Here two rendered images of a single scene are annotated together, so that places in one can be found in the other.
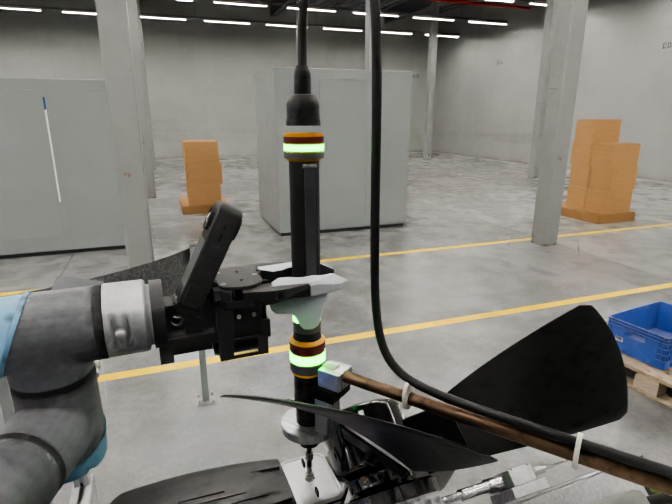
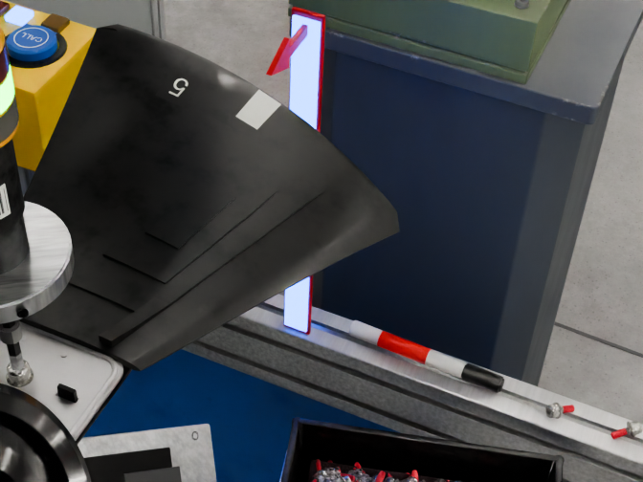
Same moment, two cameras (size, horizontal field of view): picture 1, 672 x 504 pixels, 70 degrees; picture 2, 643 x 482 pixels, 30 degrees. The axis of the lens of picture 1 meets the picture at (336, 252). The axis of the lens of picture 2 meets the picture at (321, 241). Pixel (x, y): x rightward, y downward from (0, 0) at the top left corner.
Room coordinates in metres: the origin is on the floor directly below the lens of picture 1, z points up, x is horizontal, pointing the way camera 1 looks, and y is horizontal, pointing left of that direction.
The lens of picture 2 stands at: (0.89, -0.13, 1.66)
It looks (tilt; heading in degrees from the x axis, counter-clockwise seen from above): 45 degrees down; 134
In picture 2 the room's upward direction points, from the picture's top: 3 degrees clockwise
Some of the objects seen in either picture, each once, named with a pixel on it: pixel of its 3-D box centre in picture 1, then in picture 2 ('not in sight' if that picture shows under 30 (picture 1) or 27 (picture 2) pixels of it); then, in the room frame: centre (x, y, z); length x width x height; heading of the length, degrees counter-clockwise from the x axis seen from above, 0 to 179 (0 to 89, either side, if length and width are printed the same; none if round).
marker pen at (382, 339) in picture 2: not in sight; (425, 356); (0.50, 0.41, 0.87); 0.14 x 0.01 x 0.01; 20
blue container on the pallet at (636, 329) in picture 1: (661, 333); not in sight; (2.91, -2.16, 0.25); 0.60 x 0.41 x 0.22; 117
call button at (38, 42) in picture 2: not in sight; (32, 44); (0.16, 0.28, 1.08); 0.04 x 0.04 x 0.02
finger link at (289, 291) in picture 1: (269, 291); not in sight; (0.48, 0.07, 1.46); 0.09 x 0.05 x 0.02; 102
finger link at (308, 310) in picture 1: (310, 303); not in sight; (0.50, 0.03, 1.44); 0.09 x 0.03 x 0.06; 102
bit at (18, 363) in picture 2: (309, 460); (11, 340); (0.53, 0.03, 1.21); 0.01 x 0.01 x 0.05
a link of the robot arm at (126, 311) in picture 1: (130, 318); not in sight; (0.45, 0.21, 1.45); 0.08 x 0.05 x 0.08; 22
